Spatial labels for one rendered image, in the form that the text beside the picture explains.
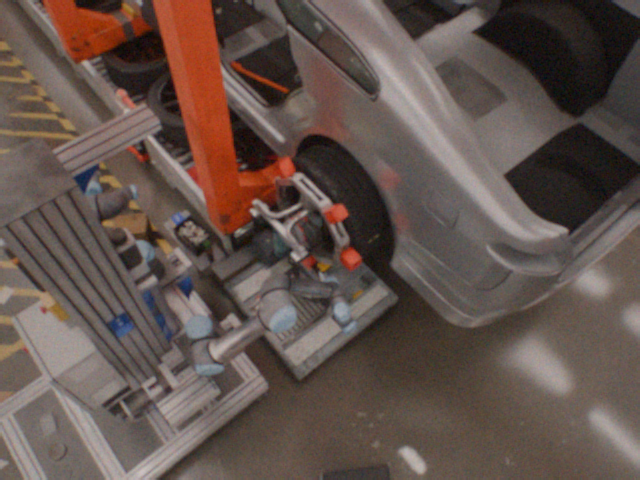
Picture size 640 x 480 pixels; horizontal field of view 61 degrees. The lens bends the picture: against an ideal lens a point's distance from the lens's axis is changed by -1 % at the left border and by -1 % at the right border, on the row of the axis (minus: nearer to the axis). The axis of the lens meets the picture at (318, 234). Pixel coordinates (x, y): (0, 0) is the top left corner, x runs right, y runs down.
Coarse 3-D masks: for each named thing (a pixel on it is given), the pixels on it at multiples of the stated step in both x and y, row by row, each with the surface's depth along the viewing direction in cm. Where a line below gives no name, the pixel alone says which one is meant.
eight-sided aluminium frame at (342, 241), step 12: (276, 180) 290; (288, 180) 277; (300, 180) 272; (276, 192) 301; (288, 204) 310; (324, 204) 264; (288, 216) 311; (324, 216) 266; (336, 240) 270; (348, 240) 272; (324, 252) 306; (336, 252) 279; (336, 264) 288
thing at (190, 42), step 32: (160, 0) 197; (192, 0) 196; (192, 32) 205; (192, 64) 216; (192, 96) 228; (224, 96) 241; (192, 128) 253; (224, 128) 256; (224, 160) 272; (224, 192) 291; (224, 224) 312
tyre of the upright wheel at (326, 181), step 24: (336, 144) 280; (312, 168) 270; (336, 168) 269; (360, 168) 271; (288, 192) 309; (336, 192) 263; (360, 192) 267; (360, 216) 268; (384, 216) 276; (360, 240) 272; (384, 240) 291
